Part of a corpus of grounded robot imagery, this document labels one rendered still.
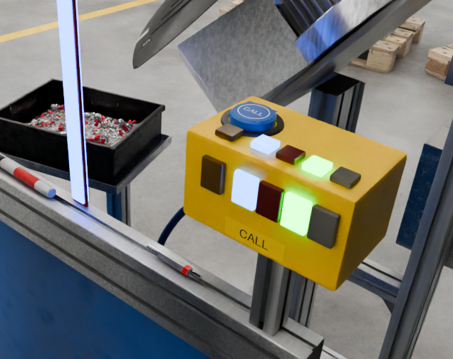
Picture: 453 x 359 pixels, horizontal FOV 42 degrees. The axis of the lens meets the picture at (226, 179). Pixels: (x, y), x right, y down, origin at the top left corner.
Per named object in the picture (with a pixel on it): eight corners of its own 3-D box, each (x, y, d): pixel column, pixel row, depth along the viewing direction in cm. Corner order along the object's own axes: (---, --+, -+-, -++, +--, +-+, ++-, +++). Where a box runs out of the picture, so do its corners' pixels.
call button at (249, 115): (283, 127, 52) (285, 110, 51) (258, 143, 50) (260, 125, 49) (246, 112, 54) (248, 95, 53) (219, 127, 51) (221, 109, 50)
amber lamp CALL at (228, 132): (244, 135, 49) (245, 129, 49) (231, 142, 48) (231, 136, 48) (226, 127, 50) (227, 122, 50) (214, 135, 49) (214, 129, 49)
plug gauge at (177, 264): (204, 272, 65) (152, 240, 69) (196, 278, 64) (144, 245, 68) (204, 279, 65) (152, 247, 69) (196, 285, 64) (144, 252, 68)
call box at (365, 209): (383, 249, 55) (411, 149, 49) (331, 308, 48) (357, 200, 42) (242, 184, 62) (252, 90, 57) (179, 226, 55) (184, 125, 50)
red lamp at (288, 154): (305, 157, 47) (306, 151, 47) (293, 166, 46) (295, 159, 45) (286, 149, 48) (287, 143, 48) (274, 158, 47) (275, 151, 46)
